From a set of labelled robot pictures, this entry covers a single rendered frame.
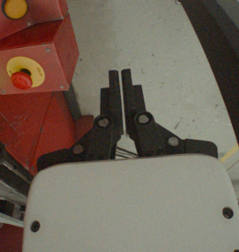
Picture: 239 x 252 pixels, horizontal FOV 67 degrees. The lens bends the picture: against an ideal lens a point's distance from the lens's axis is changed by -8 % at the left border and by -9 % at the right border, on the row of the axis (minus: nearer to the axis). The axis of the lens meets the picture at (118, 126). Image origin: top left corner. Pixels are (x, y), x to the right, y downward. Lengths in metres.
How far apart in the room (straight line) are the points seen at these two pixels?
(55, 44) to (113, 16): 0.83
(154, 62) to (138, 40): 0.19
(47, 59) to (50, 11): 0.09
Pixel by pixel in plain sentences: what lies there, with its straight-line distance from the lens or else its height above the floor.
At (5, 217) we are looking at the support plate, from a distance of 0.53.
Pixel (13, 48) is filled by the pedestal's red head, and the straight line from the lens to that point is 0.36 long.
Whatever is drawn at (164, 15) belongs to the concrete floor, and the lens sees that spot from 1.16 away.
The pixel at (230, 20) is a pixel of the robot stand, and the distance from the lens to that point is 0.63.
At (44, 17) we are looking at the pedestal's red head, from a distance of 0.40.
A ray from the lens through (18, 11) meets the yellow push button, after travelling 0.39.
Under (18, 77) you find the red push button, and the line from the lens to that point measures 0.36.
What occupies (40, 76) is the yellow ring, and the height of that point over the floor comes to 0.78.
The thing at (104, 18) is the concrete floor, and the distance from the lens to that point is 1.16.
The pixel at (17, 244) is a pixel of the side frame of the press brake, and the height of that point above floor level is 1.07.
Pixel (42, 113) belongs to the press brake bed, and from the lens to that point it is 0.98.
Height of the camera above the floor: 1.04
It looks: 35 degrees down
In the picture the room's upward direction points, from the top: 177 degrees counter-clockwise
